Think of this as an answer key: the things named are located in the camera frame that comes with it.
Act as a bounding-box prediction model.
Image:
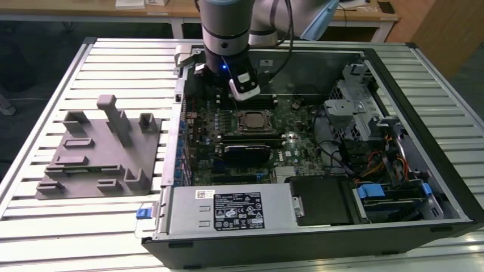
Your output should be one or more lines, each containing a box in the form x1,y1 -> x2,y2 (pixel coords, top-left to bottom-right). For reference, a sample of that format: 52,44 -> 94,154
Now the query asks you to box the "black CPU socket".
234,109 -> 278,135

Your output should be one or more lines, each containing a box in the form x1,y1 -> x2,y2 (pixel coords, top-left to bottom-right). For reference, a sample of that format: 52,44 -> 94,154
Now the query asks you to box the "black expansion slot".
211,174 -> 264,184

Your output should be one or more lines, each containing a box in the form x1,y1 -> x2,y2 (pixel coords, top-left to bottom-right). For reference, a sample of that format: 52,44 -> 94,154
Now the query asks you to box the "blue disk carrier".
355,182 -> 435,224

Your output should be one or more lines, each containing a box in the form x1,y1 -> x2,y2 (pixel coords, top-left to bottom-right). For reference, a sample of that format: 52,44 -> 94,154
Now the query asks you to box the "grey parts rack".
34,94 -> 164,201

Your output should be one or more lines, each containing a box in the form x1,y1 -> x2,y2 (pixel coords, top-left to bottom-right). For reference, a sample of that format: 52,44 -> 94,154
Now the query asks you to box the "silver metal drive cage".
323,63 -> 408,142

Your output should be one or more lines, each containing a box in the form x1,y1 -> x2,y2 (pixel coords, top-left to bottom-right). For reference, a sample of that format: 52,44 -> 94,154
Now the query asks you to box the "metal socket cover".
238,110 -> 275,133

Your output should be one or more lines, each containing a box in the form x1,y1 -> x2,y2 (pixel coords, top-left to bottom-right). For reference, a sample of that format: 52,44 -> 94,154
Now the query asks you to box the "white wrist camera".
228,72 -> 262,101

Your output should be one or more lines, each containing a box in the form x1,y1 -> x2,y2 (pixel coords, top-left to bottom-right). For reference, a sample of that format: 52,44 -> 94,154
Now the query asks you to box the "wooden cabinet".
387,0 -> 484,77

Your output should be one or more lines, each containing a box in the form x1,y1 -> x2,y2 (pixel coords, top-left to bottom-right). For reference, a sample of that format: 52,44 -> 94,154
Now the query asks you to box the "silver power supply unit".
166,184 -> 300,236

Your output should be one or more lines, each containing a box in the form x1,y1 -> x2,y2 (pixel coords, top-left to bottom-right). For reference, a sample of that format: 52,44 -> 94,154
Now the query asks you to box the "black camera cable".
264,0 -> 295,83

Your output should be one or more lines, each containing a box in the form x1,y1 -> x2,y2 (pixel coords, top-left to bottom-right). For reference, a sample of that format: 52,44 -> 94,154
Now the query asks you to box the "grey chair leg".
0,93 -> 16,116

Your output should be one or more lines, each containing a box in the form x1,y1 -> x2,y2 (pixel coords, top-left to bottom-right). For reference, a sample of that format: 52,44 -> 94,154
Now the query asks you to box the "black wire bundle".
316,138 -> 359,178

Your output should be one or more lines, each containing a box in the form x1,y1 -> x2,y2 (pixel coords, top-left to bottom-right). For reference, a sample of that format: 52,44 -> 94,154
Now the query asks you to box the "black open PC case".
134,42 -> 484,270

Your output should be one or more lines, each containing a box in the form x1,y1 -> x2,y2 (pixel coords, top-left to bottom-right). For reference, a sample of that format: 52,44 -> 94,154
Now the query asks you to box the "black plastic shroud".
286,175 -> 360,227

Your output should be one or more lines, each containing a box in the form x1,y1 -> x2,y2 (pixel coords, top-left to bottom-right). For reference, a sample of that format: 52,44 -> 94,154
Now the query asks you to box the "orange flat wire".
399,157 -> 412,182

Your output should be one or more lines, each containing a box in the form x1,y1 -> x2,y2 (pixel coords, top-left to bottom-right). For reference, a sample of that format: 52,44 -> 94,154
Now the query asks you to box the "silver square CPU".
244,112 -> 268,128

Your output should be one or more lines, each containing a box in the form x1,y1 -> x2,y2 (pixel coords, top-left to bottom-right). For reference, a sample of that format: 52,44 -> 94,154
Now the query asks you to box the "small black graphics card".
223,144 -> 272,165

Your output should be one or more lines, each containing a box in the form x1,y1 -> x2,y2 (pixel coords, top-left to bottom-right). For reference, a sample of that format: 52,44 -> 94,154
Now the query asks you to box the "black RAM slot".
218,94 -> 278,102
222,133 -> 282,142
222,139 -> 283,148
218,100 -> 279,110

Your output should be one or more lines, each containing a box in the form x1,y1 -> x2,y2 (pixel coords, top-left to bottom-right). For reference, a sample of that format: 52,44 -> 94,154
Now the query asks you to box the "silver case latch handle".
174,45 -> 195,76

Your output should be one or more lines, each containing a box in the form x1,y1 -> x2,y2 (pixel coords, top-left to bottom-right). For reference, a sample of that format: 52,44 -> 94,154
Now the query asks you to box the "yellow wire bundle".
355,167 -> 384,180

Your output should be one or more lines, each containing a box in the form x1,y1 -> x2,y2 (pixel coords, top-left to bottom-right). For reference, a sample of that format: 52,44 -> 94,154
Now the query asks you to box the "small silver heat sink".
275,166 -> 298,184

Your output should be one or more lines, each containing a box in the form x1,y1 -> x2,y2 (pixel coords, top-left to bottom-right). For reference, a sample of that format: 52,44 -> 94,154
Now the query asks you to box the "black power supply label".
214,192 -> 266,230

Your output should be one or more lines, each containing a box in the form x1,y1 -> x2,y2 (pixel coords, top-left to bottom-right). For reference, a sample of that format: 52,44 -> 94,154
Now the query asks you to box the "green motherboard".
182,93 -> 330,185

